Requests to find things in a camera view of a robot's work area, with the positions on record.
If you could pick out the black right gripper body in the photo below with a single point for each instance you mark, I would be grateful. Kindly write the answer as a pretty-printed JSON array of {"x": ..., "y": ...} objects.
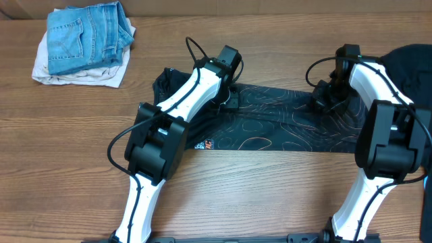
[{"x": 335, "y": 93}]

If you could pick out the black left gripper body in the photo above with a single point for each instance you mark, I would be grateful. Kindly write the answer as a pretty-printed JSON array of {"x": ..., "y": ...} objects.
[{"x": 231, "y": 100}]

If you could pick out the black patterned sports jersey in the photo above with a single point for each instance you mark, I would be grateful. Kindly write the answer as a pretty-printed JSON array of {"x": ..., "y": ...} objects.
[{"x": 276, "y": 119}]

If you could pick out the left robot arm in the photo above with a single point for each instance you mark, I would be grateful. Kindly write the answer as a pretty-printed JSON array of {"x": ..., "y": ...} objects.
[{"x": 158, "y": 139}]

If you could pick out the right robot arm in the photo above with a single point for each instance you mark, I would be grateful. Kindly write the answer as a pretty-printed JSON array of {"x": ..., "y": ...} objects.
[{"x": 395, "y": 134}]

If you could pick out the black garment pile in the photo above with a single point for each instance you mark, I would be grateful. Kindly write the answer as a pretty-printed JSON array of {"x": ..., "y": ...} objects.
[{"x": 409, "y": 68}]

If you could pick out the folded blue denim jeans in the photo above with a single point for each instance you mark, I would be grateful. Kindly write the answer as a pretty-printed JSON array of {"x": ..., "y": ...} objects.
[{"x": 88, "y": 37}]

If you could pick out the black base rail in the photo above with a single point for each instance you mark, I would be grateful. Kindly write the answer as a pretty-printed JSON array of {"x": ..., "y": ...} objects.
[{"x": 290, "y": 238}]

